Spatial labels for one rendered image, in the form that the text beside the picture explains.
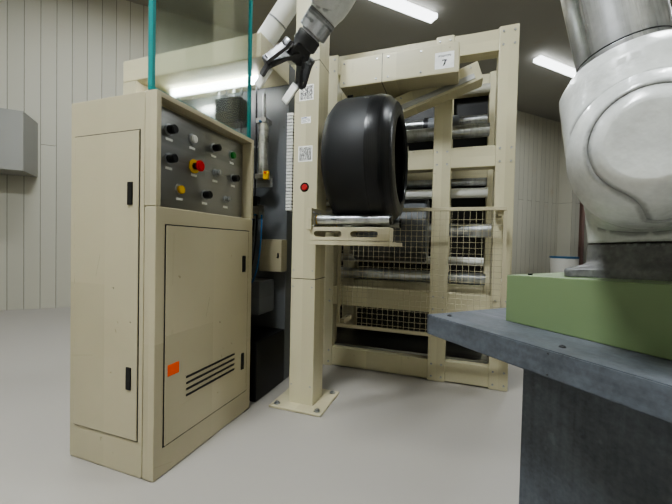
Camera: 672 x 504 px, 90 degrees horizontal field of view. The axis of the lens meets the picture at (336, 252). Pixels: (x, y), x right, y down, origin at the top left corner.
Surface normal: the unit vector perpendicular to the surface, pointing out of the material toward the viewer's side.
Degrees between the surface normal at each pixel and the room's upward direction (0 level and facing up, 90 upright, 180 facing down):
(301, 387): 90
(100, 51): 90
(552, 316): 90
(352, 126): 74
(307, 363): 90
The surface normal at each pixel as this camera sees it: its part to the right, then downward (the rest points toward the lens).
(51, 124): 0.43, 0.03
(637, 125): -0.64, 0.11
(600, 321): -0.90, -0.01
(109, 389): -0.33, 0.01
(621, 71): -0.74, -0.22
